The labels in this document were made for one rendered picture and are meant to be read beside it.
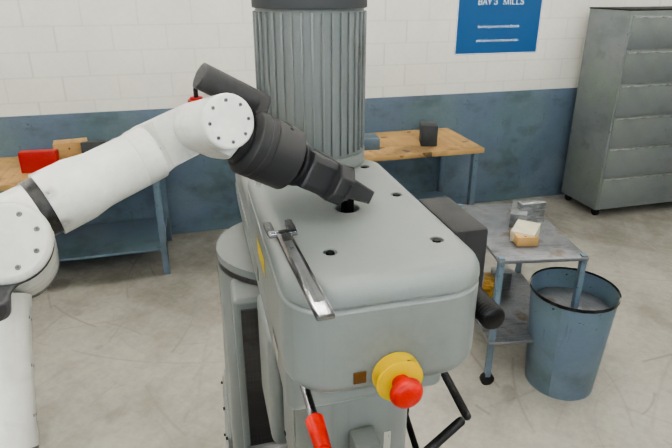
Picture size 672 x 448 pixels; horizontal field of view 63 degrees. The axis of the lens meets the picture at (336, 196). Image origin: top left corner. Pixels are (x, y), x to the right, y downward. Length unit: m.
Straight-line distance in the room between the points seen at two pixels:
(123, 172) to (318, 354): 0.30
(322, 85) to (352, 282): 0.40
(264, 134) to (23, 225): 0.28
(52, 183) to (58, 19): 4.44
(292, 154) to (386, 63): 4.60
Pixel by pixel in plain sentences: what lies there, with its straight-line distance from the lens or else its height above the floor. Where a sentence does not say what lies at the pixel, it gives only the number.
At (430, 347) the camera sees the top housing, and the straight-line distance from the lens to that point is 0.71.
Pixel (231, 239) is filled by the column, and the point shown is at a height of 1.56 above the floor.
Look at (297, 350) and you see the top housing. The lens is 0.68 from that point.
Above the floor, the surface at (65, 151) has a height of 1.01.
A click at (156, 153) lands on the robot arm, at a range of 0.64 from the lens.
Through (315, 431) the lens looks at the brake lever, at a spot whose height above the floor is 1.71.
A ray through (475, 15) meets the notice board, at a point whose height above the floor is 1.94.
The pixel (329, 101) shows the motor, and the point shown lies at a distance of 0.93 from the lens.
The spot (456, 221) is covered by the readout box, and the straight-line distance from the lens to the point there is 1.21.
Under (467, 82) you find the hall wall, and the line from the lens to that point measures 5.66.
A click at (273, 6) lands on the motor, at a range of 0.92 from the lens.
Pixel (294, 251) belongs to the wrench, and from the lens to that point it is 0.67.
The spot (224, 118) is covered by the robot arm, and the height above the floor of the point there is 2.06.
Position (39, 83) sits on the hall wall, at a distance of 5.13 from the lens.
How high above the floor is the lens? 2.20
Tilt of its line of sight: 21 degrees down
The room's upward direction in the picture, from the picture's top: straight up
